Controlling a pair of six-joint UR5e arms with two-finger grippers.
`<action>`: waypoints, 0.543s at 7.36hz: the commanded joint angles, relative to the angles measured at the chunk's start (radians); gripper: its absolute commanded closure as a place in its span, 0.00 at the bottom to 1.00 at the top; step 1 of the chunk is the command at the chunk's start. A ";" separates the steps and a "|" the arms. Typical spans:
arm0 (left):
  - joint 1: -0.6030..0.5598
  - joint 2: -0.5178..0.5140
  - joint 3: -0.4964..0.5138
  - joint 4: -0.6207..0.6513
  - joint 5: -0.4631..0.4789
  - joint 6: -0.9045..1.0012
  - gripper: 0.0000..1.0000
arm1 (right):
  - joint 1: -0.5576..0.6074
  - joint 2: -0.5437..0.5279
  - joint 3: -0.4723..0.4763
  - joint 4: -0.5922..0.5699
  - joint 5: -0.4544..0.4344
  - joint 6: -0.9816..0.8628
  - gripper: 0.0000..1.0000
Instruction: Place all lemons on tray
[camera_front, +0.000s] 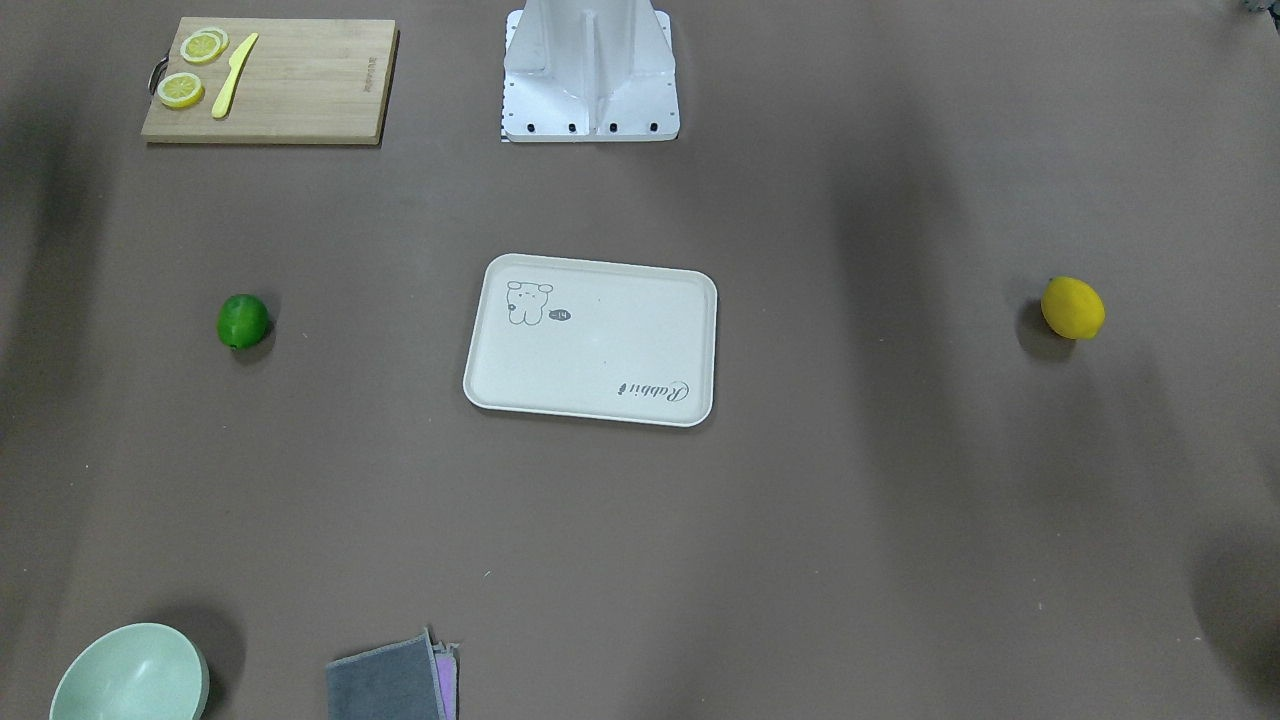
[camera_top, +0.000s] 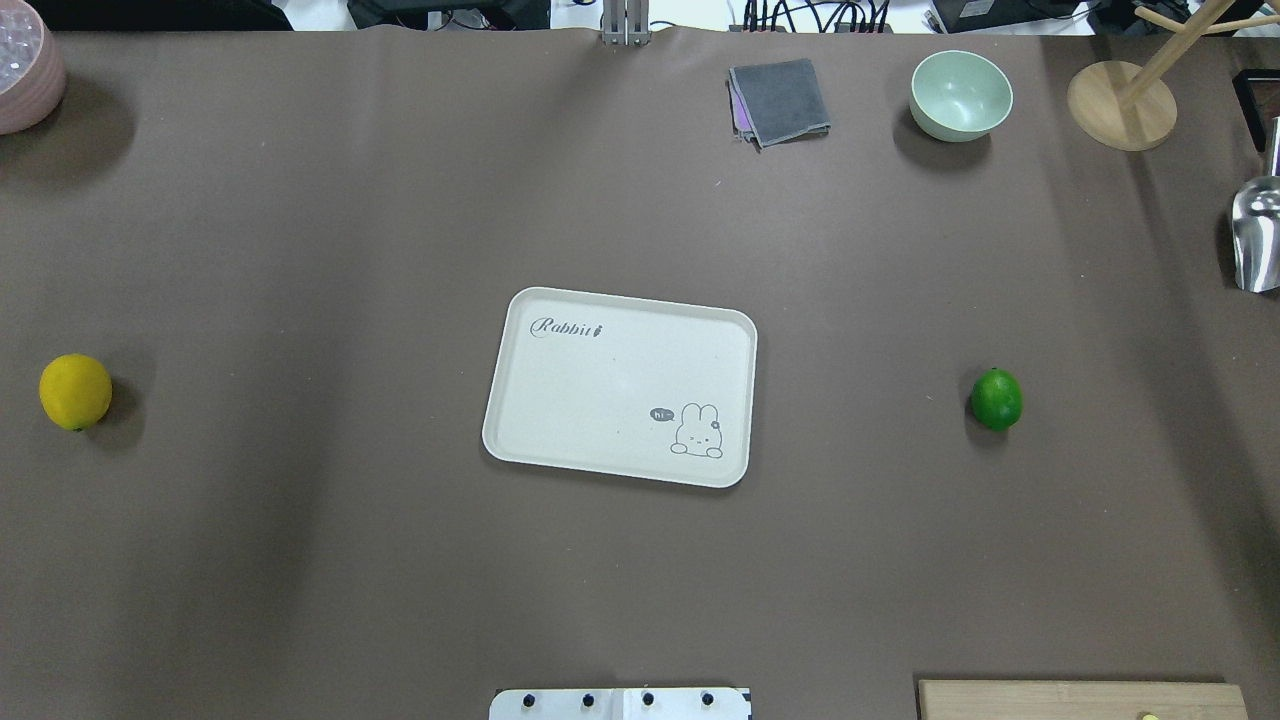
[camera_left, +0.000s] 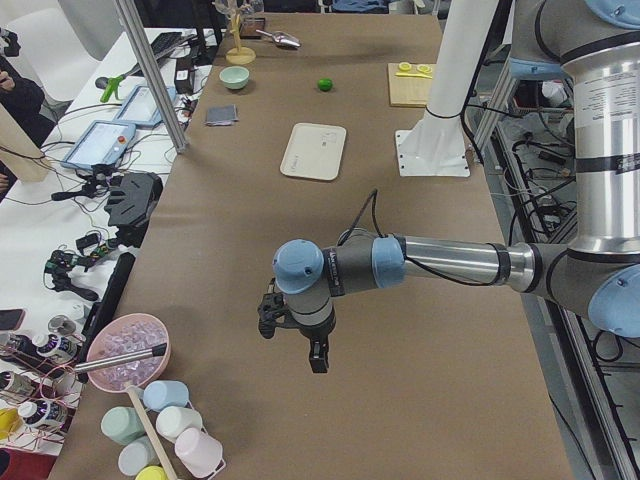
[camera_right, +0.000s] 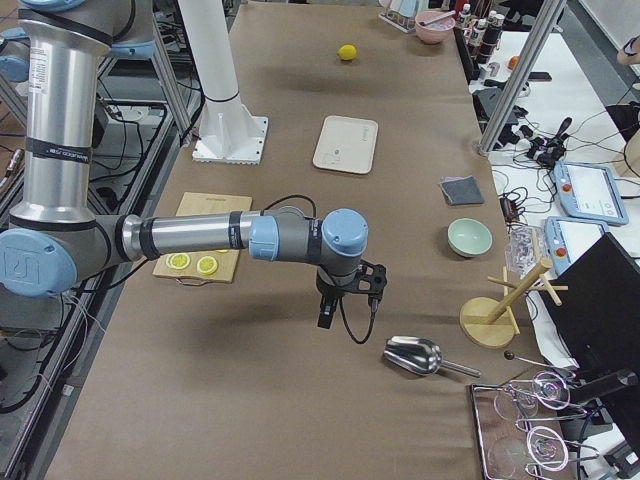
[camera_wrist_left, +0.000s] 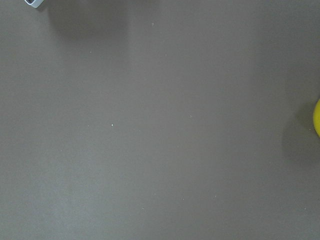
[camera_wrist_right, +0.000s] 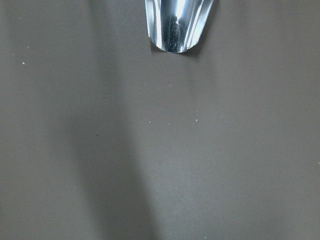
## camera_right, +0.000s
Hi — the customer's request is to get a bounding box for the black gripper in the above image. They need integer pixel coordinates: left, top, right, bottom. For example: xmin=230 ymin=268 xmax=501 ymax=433
xmin=316 ymin=267 xmax=365 ymax=329

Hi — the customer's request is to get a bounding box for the yellow lemon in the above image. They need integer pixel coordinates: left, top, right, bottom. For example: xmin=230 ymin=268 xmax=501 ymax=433
xmin=337 ymin=44 xmax=358 ymax=62

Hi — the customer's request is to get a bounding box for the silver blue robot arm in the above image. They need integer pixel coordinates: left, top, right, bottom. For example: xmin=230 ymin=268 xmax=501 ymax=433
xmin=1 ymin=1 xmax=371 ymax=328

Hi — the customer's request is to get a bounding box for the beige plastic tray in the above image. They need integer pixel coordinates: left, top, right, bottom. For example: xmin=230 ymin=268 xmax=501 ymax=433
xmin=312 ymin=115 xmax=378 ymax=175

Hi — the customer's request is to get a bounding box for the metal scoop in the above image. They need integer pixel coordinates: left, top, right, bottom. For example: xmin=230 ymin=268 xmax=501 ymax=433
xmin=383 ymin=335 xmax=481 ymax=378

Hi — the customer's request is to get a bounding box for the lemon slice right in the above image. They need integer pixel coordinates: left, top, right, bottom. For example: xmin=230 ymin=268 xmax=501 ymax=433
xmin=196 ymin=255 xmax=219 ymax=276

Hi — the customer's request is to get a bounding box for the lemon slice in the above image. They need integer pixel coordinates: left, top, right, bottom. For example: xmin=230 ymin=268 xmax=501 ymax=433
xmin=165 ymin=253 xmax=191 ymax=271
xmin=196 ymin=255 xmax=219 ymax=276

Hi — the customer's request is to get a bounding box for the mint green bowl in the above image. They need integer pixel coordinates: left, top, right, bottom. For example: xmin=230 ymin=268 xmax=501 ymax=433
xmin=447 ymin=218 xmax=493 ymax=258

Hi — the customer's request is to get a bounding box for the lemon slice left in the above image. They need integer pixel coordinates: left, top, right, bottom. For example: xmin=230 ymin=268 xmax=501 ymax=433
xmin=165 ymin=253 xmax=191 ymax=271

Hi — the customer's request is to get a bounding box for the wooden mug tree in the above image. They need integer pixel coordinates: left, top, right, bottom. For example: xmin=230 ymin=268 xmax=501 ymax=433
xmin=459 ymin=258 xmax=569 ymax=349

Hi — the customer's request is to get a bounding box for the wooden cutting board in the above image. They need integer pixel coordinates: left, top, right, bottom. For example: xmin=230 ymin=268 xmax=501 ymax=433
xmin=153 ymin=192 xmax=253 ymax=286

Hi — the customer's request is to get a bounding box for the blue teach pendant lower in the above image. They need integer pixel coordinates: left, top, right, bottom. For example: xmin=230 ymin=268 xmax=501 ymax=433
xmin=544 ymin=216 xmax=609 ymax=275

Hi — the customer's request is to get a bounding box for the blue teach pendant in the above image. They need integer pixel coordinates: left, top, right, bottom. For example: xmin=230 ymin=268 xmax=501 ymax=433
xmin=544 ymin=216 xmax=609 ymax=275
xmin=553 ymin=161 xmax=629 ymax=226

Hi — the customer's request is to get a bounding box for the black monitor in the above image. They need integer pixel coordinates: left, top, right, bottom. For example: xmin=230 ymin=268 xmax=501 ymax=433
xmin=544 ymin=233 xmax=639 ymax=373

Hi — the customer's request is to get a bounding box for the blue teach pendant upper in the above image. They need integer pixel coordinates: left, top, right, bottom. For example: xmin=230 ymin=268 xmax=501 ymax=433
xmin=553 ymin=161 xmax=629 ymax=226

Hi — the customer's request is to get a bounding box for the pink bowl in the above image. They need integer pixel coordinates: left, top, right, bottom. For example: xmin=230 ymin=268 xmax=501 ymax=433
xmin=415 ymin=10 xmax=456 ymax=45

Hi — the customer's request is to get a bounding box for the black camera cable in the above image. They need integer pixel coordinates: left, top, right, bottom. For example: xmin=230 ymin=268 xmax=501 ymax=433
xmin=339 ymin=294 xmax=379 ymax=345

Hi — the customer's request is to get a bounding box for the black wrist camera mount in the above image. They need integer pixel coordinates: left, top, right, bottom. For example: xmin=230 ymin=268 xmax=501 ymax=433
xmin=357 ymin=259 xmax=387 ymax=302

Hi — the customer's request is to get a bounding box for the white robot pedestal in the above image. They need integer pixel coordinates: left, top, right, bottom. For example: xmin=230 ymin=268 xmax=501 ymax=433
xmin=179 ymin=0 xmax=268 ymax=165

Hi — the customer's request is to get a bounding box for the wire glass rack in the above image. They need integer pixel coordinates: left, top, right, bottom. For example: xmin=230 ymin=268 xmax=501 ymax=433
xmin=469 ymin=370 xmax=599 ymax=479

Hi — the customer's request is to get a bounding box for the aluminium frame post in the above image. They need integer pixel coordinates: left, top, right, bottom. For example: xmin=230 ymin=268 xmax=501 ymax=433
xmin=477 ymin=0 xmax=567 ymax=157

